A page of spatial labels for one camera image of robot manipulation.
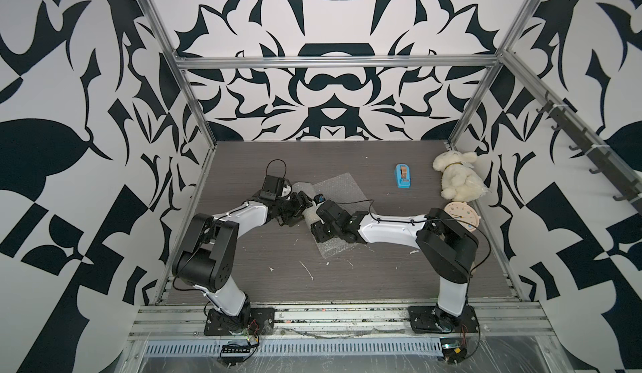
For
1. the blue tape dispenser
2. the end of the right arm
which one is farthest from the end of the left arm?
the blue tape dispenser

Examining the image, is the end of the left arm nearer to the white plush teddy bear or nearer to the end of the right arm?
the end of the right arm

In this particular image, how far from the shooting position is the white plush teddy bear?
97 cm

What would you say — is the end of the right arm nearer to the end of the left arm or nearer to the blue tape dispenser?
the end of the left arm
